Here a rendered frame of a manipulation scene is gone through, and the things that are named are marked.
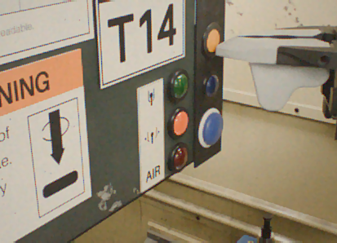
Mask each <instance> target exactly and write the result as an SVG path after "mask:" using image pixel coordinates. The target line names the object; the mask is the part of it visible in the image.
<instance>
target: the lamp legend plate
mask: <svg viewBox="0 0 337 243"><path fill-rule="evenodd" d="M137 99H138V134H139V150H140V192H145V190H147V189H149V188H150V187H152V186H153V185H154V184H156V183H158V182H159V181H161V180H163V179H164V112H163V79H162V78H161V79H160V80H157V81H155V82H152V83H149V84H148V85H145V86H142V87H140V88H137Z"/></svg>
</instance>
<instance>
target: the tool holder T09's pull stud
mask: <svg viewBox="0 0 337 243"><path fill-rule="evenodd" d="M263 219H264V225H262V228H261V235H262V236H264V237H270V236H271V235H272V226H270V220H271V219H272V215H271V214H264V215H263Z"/></svg>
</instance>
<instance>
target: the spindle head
mask: <svg viewBox="0 0 337 243"><path fill-rule="evenodd" d="M91 3H92V13H93V31H94V38H92V39H89V40H85V41H83V42H78V43H74V44H71V45H67V46H64V47H60V48H57V49H54V50H52V51H46V52H42V53H40V54H36V55H31V56H28V57H24V58H22V59H20V60H14V61H11V62H9V63H4V64H0V72H4V71H6V70H8V69H13V68H17V67H20V66H23V65H25V64H31V63H34V62H37V61H40V60H43V59H47V58H50V57H53V56H56V55H60V54H64V53H66V52H70V51H75V50H77V49H81V59H82V81H83V90H84V105H85V113H86V135H87V142H88V158H89V167H90V181H91V197H89V198H87V199H86V200H84V201H81V203H78V204H77V205H75V206H73V207H72V208H71V209H69V210H66V211H65V212H64V213H62V214H60V215H58V216H57V217H55V218H53V219H52V220H50V221H48V222H46V223H44V224H43V225H42V226H40V227H39V228H37V229H35V230H33V231H31V232H29V233H28V234H26V235H25V236H23V237H21V238H20V239H18V240H16V241H14V242H13V243H70V242H71V241H73V240H75V239H76V238H78V237H80V236H81V235H82V234H84V233H85V232H87V231H89V230H90V229H92V228H93V227H94V226H97V224H99V223H102V221H104V220H106V219H107V218H108V217H110V216H111V215H113V214H115V213H116V212H118V211H119V210H121V209H122V208H124V207H126V206H127V205H129V204H130V203H132V202H133V201H134V200H136V199H137V198H139V197H142V195H144V194H145V193H147V192H149V191H150V190H151V189H153V188H155V187H156V186H157V185H159V184H160V183H162V182H163V181H166V179H169V178H170V177H171V176H172V175H174V174H175V173H173V172H171V171H170V167H169V166H168V159H169V156H170V153H171V150H172V149H173V147H174V146H175V145H176V144H177V143H180V142H182V143H186V144H187V146H188V151H189V155H188V162H187V165H186V166H185V167H187V166H188V165H190V163H192V162H194V76H195V0H185V31H184V57H182V58H180V59H177V60H173V61H171V62H169V63H167V64H163V65H162V66H159V67H157V68H153V69H150V70H149V71H146V72H144V73H140V74H137V75H135V76H133V77H130V78H127V79H126V80H122V81H121V82H118V83H114V84H112V85H110V86H106V87H105V88H102V89H101V88H100V84H99V75H98V69H99V66H98V57H97V48H96V39H97V38H96V29H95V2H94V0H91ZM176 69H184V70H185V71H187V73H188V77H189V88H188V93H187V95H186V96H185V97H184V99H183V100H181V101H180V102H173V101H171V99H170V97H169V95H168V82H169V80H170V77H171V74H173V72H174V71H176ZM161 78H162V79H163V112H164V179H163V180H161V181H159V182H158V183H156V184H154V185H153V186H152V187H150V188H149V189H147V190H145V192H140V150H139V134H138V99H137V88H140V87H142V86H145V85H148V84H149V83H152V82H155V81H157V80H160V79H161ZM180 106H181V107H184V108H186V109H187V110H188V114H189V122H188V129H187V130H186V132H185V134H184V135H183V136H182V137H180V138H179V139H173V138H172V137H171V136H170V134H169V132H168V122H169V119H170V116H171V113H173V111H174V110H175V109H176V108H178V107H180Z"/></svg>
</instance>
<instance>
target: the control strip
mask: <svg viewBox="0 0 337 243"><path fill-rule="evenodd" d="M225 1H226V0H196V24H195V76H194V169H196V168H197V167H199V166H200V165H201V164H202V163H204V162H205V161H207V160H209V159H210V158H212V157H213V156H214V155H216V154H217V153H219V152H220V151H221V144H222V135H221V136H220V138H219V140H218V141H217V142H216V143H215V144H213V145H209V144H205V143H204V141H203V139H202V128H203V126H204V122H205V121H206V119H207V117H208V116H209V115H210V114H211V113H213V112H215V113H220V114H221V116H222V108H223V90H224V57H220V56H217V55H215V52H210V51H209V50H208V46H207V41H208V36H209V34H210V32H211V31H212V30H213V29H216V31H218V34H219V44H220V43H222V42H224V36H225ZM219 44H218V45H219ZM180 74H185V76H187V79H188V88H189V77H188V73H187V71H185V70H184V69H176V71H174V72H173V74H171V77H170V80H169V82H168V95H169V97H170V99H171V101H173V102H180V101H181V100H183V99H184V97H185V96H186V95H187V93H188V89H187V92H186V93H185V95H184V97H181V98H179V99H178V98H176V97H175V93H174V84H175V80H176V78H177V77H178V76H179V75H180ZM212 75H216V76H217V78H218V81H219V85H218V90H217V91H216V94H215V95H213V97H209V96H208V95H207V93H206V85H207V83H208V80H209V79H210V77H211V76H212ZM181 112H186V113H187V116H188V122H189V114H188V110H187V109H186V108H184V107H181V106H180V107H178V108H176V109H175V110H174V111H173V113H171V116H170V119H169V121H168V132H169V134H170V136H171V137H172V138H173V139H179V138H180V137H182V136H183V135H184V134H185V132H186V130H187V129H188V125H187V128H186V129H185V131H184V133H183V134H181V135H177V134H176V133H175V130H174V124H175V119H176V117H177V115H178V114H179V113H181ZM180 148H186V149H187V151H188V146H187V144H186V143H182V142H180V143H177V144H176V145H175V146H174V147H173V149H172V150H171V153H170V156H169V159H168V166H169V167H170V171H171V172H173V173H175V174H178V173H179V172H181V171H182V170H183V169H184V168H185V166H186V165H187V162H188V158H187V161H186V163H185V166H184V167H183V168H182V169H180V170H177V169H176V168H175V163H174V162H175V155H176V153H177V151H178V150H179V149H180ZM188 155H189V151H188Z"/></svg>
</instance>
